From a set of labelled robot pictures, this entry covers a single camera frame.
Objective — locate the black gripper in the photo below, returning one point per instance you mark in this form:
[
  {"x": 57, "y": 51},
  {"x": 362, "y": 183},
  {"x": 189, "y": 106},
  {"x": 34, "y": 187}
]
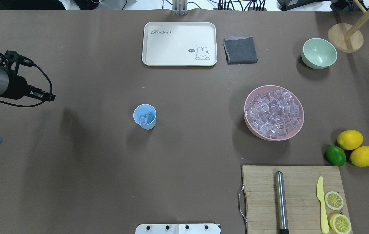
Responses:
[{"x": 17, "y": 88}]

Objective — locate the ice cube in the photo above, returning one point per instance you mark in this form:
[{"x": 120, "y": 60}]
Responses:
[{"x": 146, "y": 119}]

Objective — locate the light blue plastic cup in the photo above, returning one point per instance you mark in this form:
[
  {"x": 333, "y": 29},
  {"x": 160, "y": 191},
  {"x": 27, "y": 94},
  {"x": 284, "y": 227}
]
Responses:
[{"x": 144, "y": 109}]

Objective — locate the pink bowl of ice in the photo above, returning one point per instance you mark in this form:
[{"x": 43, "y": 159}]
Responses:
[{"x": 273, "y": 113}]

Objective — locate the cream rabbit tray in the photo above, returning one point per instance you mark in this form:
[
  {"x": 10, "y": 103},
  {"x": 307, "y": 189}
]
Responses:
[{"x": 179, "y": 44}]

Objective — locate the grey folded cloth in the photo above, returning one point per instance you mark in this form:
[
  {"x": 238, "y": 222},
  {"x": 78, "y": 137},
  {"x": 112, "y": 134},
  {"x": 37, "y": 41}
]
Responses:
[{"x": 240, "y": 50}]

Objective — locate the wooden cutting board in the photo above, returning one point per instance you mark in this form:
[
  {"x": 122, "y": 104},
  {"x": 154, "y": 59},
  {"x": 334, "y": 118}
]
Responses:
[{"x": 303, "y": 206}]

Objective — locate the steel cylinder tool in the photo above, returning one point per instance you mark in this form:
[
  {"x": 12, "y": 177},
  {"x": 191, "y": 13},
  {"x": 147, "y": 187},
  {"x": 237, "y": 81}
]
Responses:
[{"x": 281, "y": 204}]

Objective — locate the mint green bowl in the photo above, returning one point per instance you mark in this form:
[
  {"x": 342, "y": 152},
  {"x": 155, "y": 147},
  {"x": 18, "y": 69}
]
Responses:
[{"x": 318, "y": 53}]

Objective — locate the yellow plastic knife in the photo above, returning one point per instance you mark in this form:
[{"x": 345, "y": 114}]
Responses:
[{"x": 320, "y": 195}]

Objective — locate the green lime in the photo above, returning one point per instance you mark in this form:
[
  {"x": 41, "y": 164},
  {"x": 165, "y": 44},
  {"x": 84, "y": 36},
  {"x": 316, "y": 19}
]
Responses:
[{"x": 335, "y": 155}]

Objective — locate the wooden stand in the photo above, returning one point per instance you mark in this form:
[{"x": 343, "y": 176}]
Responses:
[{"x": 348, "y": 38}]

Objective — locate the lemon slice upper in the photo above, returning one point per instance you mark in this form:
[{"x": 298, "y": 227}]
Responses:
[{"x": 334, "y": 200}]

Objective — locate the yellow lemon upper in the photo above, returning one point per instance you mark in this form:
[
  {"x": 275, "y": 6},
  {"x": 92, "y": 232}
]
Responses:
[{"x": 350, "y": 139}]

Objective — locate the yellow lemon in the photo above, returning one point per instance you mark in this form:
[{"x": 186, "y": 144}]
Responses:
[
  {"x": 350, "y": 139},
  {"x": 360, "y": 156}
]

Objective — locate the lemon half lower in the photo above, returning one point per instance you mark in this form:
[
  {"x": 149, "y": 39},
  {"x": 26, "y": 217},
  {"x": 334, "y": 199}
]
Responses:
[{"x": 340, "y": 224}]

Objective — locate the yellow lemon lower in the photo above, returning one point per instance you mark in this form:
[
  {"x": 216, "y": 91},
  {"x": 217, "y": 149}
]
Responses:
[{"x": 360, "y": 156}]

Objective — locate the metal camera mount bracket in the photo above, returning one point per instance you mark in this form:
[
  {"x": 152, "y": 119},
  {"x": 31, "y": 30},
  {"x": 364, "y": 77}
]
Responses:
[{"x": 179, "y": 7}]

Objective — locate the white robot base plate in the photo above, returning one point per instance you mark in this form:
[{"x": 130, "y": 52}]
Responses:
[{"x": 184, "y": 228}]

